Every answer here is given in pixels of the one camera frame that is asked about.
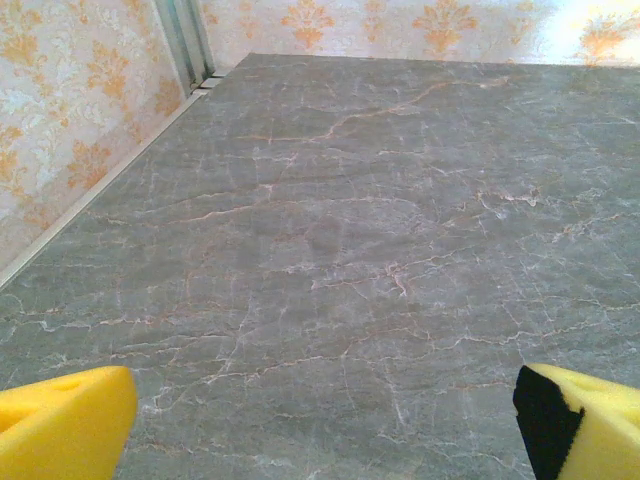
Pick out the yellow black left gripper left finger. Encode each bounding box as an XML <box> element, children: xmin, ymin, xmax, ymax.
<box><xmin>0</xmin><ymin>364</ymin><xmax>139</xmax><ymax>480</ymax></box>

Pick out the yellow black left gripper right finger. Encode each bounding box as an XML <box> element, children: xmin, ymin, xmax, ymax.
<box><xmin>513</xmin><ymin>363</ymin><xmax>640</xmax><ymax>480</ymax></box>

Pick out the aluminium left table side rail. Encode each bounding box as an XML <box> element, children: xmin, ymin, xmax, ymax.
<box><xmin>0</xmin><ymin>74</ymin><xmax>227</xmax><ymax>292</ymax></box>

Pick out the aluminium left frame post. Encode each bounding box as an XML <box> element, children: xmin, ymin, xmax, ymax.
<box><xmin>153</xmin><ymin>0</ymin><xmax>217</xmax><ymax>99</ymax></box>

